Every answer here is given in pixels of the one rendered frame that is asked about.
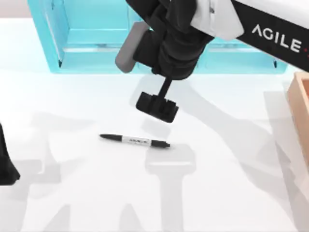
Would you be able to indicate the black marker pen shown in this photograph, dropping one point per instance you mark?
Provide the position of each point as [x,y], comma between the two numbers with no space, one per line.
[135,140]

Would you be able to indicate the light blue rack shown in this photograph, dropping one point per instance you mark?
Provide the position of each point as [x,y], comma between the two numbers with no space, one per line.
[91,31]

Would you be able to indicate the salmon-coloured shallow box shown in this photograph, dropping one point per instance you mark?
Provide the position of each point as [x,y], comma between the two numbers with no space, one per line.
[297,113]

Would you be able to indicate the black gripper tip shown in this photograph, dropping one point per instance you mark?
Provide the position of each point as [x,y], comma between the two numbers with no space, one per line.
[6,164]

